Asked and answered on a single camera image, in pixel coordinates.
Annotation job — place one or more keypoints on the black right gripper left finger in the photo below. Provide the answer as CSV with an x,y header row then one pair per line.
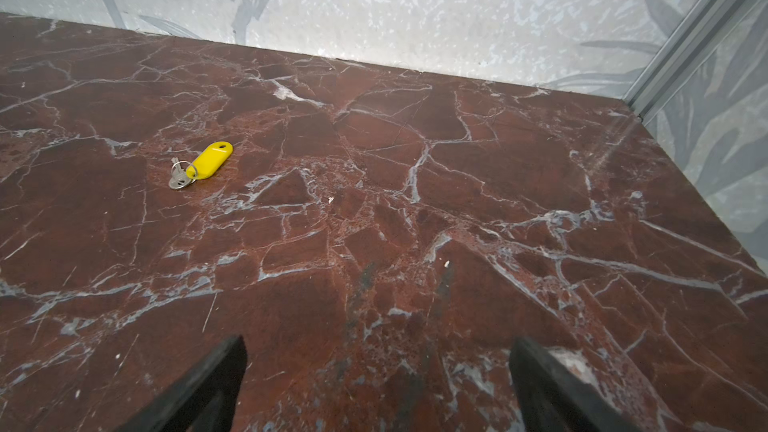
x,y
203,399

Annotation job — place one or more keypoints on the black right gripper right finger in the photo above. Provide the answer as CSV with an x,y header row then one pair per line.
x,y
551,398

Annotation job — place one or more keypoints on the small silver key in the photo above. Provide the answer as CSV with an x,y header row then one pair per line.
x,y
179,178

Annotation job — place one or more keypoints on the yellow key tag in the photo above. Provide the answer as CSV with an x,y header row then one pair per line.
x,y
209,161

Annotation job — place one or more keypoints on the aluminium cage frame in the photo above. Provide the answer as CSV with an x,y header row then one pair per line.
x,y
691,43

